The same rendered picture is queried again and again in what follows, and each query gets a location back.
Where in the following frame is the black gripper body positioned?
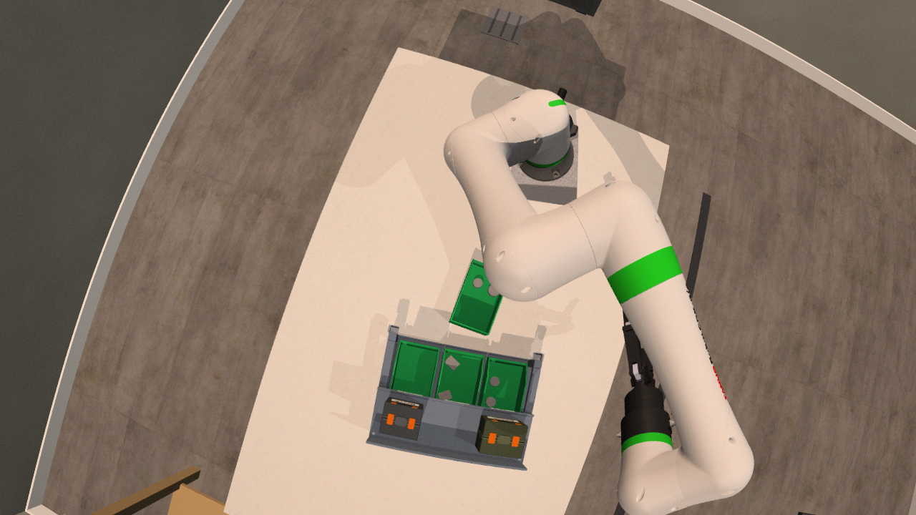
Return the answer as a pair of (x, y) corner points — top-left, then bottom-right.
(625, 368), (664, 416)

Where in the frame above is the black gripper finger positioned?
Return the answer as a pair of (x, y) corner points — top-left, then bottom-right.
(641, 348), (656, 387)
(622, 312), (651, 387)

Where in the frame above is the grey storage shelf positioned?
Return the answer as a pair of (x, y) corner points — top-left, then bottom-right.
(366, 325), (545, 471)

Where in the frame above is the green open-front bin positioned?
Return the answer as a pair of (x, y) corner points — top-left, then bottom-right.
(478, 358), (527, 412)
(436, 349), (484, 405)
(390, 340), (439, 397)
(449, 261), (503, 335)

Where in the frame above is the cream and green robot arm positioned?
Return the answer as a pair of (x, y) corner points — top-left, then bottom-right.
(444, 88), (754, 515)

